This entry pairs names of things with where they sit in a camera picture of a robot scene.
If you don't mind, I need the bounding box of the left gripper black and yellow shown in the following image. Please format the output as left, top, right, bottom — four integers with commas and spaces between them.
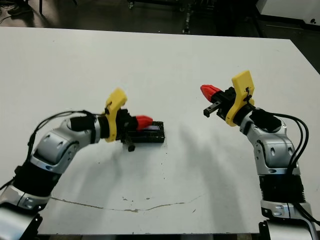
103, 87, 153, 153

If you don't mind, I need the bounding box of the right gripper black and yellow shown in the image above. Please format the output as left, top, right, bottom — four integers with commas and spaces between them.
200, 70, 256, 127

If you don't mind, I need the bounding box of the shiny black rectangular box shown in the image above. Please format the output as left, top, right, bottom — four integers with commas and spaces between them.
126, 121, 166, 144

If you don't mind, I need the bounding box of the black wheeled gantry stand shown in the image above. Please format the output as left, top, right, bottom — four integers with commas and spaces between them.
127, 0, 218, 36

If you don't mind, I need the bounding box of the white cabinet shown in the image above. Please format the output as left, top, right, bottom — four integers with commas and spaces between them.
257, 0, 320, 25

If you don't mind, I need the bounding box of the person in black clothes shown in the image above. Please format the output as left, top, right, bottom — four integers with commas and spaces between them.
7, 4, 33, 16

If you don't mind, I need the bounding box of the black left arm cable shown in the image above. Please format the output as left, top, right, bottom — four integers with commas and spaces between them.
0, 108, 103, 193

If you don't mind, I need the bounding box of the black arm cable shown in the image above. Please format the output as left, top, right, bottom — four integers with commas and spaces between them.
271, 112, 320, 226
0, 108, 103, 193

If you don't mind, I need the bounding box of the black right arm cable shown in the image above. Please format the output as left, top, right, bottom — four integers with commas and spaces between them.
271, 112, 320, 226

